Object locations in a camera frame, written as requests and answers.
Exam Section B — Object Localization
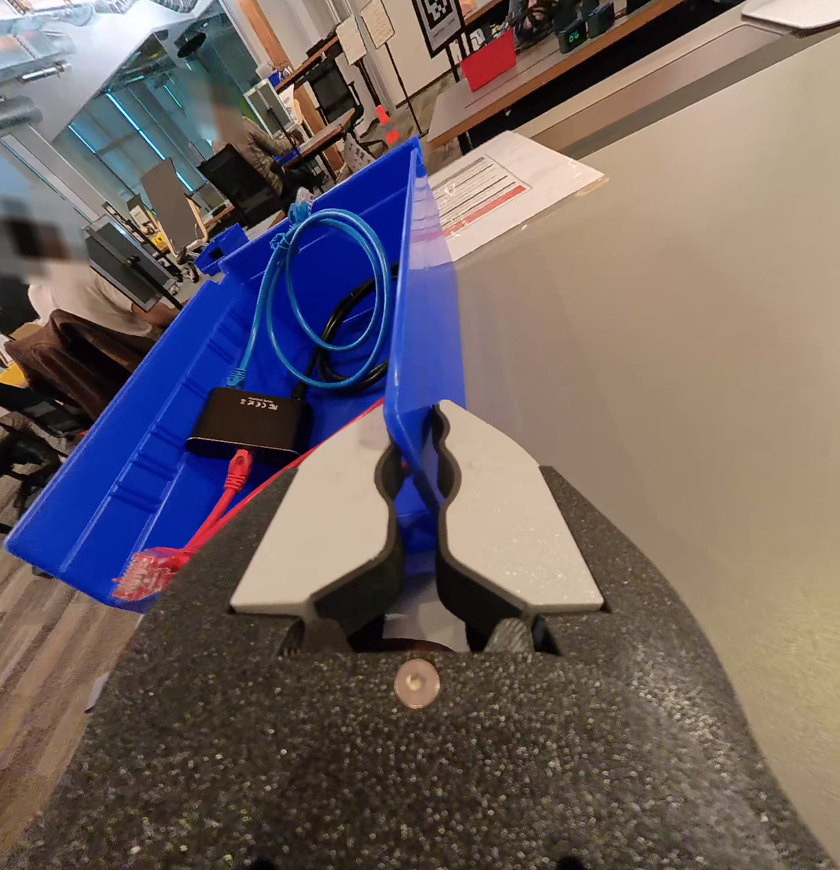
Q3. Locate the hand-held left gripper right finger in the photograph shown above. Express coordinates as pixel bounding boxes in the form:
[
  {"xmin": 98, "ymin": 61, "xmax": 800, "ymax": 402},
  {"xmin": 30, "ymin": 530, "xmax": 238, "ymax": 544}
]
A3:
[{"xmin": 430, "ymin": 400, "xmax": 606, "ymax": 643}]

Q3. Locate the grey monitor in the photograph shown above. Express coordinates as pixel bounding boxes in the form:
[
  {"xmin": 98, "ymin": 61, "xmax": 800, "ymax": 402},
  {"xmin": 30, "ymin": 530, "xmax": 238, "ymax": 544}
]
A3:
[{"xmin": 140, "ymin": 158, "xmax": 208, "ymax": 256}]

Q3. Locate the black cable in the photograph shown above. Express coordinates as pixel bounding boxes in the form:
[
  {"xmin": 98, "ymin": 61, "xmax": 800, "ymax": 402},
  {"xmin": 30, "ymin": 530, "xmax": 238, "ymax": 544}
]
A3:
[{"xmin": 291, "ymin": 261, "xmax": 401, "ymax": 402}]

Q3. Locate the black office chair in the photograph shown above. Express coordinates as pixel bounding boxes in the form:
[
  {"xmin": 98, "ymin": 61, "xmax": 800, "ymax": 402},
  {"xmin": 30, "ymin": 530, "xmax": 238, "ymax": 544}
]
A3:
[{"xmin": 197, "ymin": 144, "xmax": 285, "ymax": 228}]

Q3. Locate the tag board on stand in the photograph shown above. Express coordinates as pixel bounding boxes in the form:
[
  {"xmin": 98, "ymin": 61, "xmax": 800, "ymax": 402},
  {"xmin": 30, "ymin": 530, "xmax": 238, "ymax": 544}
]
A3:
[{"xmin": 412, "ymin": 0, "xmax": 466, "ymax": 59}]

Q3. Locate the brown jacket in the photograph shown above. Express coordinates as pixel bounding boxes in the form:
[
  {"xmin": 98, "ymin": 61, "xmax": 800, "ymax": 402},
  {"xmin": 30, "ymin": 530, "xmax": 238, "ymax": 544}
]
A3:
[{"xmin": 5, "ymin": 309, "xmax": 156, "ymax": 425}]

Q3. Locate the red plastic bin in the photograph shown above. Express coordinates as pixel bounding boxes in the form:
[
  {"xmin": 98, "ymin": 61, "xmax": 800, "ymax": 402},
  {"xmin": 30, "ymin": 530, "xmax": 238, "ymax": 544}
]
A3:
[{"xmin": 459, "ymin": 29, "xmax": 518, "ymax": 93}]

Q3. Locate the laminated instruction sheet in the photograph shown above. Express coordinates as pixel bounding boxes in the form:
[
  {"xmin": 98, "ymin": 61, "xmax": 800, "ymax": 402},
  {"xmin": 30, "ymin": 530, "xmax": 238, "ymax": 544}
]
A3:
[{"xmin": 427, "ymin": 130, "xmax": 606, "ymax": 262}]

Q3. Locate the black ethernet adapter box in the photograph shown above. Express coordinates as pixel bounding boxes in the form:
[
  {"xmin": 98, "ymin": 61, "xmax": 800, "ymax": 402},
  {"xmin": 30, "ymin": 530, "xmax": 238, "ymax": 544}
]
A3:
[{"xmin": 185, "ymin": 387, "xmax": 314, "ymax": 458}]

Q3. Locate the red ethernet cable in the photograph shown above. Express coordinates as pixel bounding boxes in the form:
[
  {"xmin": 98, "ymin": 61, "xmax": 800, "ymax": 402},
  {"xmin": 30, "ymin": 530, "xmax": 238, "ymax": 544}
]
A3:
[{"xmin": 113, "ymin": 397, "xmax": 394, "ymax": 604}]

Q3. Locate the blue ethernet cable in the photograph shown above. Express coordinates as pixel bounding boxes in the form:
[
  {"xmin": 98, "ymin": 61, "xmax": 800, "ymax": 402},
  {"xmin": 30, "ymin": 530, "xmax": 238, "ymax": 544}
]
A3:
[{"xmin": 226, "ymin": 192, "xmax": 394, "ymax": 392}]

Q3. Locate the black monitor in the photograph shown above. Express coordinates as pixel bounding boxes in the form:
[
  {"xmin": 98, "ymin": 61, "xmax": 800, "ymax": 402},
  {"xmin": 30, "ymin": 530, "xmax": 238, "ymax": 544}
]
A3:
[{"xmin": 86, "ymin": 217, "xmax": 184, "ymax": 312}]

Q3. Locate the small blue plastic bin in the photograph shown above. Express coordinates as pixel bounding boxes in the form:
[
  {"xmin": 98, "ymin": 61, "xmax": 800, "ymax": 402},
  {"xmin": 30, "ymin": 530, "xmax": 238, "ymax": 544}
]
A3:
[{"xmin": 194, "ymin": 224, "xmax": 251, "ymax": 276}]

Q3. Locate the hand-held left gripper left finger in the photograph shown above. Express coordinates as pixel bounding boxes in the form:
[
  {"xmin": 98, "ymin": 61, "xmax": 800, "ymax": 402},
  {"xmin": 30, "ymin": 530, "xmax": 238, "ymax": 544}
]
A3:
[{"xmin": 228, "ymin": 406, "xmax": 405, "ymax": 640}]

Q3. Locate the white paper board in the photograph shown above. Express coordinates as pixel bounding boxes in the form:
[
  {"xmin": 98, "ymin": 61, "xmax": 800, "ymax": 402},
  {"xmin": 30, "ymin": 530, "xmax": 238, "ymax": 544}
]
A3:
[
  {"xmin": 360, "ymin": 0, "xmax": 396, "ymax": 49},
  {"xmin": 335, "ymin": 15, "xmax": 367, "ymax": 66}
]

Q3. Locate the long blue plastic bin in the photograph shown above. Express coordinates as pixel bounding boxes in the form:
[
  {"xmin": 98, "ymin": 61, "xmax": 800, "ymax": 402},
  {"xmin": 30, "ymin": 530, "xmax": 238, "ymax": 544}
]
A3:
[{"xmin": 4, "ymin": 135, "xmax": 467, "ymax": 613}]

